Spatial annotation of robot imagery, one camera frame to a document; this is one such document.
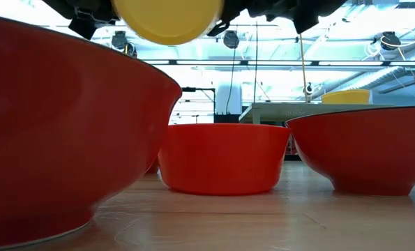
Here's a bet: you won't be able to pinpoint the red plastic mini bowl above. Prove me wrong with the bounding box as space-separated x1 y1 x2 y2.
158 122 292 196

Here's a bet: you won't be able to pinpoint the thin black reel cable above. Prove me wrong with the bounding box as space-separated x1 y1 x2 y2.
225 47 236 116

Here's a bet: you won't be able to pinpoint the black gantry frame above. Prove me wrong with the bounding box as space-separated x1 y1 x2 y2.
179 86 217 125

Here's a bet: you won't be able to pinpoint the red storage bins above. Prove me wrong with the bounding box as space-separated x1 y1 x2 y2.
286 134 298 156

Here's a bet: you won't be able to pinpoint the yellow hanging cable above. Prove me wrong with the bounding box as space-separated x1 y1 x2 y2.
299 33 308 103

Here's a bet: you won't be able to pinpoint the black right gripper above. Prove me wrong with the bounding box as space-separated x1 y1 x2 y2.
206 0 348 38

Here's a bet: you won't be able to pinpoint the black hanging cable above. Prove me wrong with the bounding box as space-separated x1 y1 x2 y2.
252 20 259 104

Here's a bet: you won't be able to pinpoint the floral bowl with red outside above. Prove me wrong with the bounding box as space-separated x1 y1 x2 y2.
285 105 415 197
144 155 161 174
0 13 183 250

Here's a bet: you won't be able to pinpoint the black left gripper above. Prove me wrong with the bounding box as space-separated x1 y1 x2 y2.
41 0 121 40

